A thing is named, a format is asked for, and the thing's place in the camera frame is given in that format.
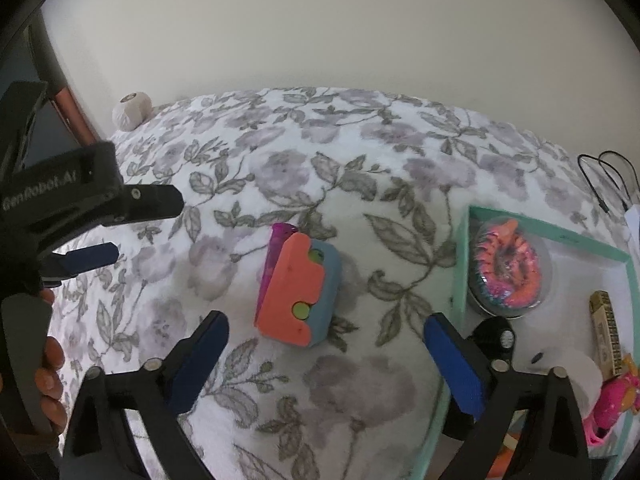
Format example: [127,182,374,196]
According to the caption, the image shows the white power strip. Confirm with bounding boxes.
[625,204,640,248]

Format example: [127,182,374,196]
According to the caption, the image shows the pink swim goggles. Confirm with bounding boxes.
[582,410,615,448]

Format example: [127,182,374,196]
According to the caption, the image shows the orange blue foam block toy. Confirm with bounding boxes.
[254,231,342,348]

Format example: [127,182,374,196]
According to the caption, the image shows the person's hand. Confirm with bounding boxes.
[34,286,68,434]

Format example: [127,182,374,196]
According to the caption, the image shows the black toy car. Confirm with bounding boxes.
[442,316,515,441]

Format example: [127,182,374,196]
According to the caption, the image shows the white crochet yarn ball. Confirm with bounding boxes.
[112,92,153,131]

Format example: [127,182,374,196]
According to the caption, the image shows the gold patterned harmonica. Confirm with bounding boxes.
[589,290,623,380]

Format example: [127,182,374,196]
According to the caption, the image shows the purple yellow round toy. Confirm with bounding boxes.
[257,222,298,309]

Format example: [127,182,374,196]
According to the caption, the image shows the orange blue stick toy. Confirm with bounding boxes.
[487,434,518,479]

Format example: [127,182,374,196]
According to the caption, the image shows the floral grey white blanket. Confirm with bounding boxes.
[51,87,612,479]

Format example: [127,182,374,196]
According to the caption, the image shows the black cable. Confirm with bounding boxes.
[577,149,639,214]

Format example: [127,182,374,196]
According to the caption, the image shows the teal shallow cardboard tray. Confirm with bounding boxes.
[409,205,639,479]

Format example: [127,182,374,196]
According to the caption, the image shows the clear dome with pink toy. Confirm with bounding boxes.
[468,214,553,320]

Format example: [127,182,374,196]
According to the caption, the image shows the pink duck toy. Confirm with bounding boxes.
[593,354,639,431]

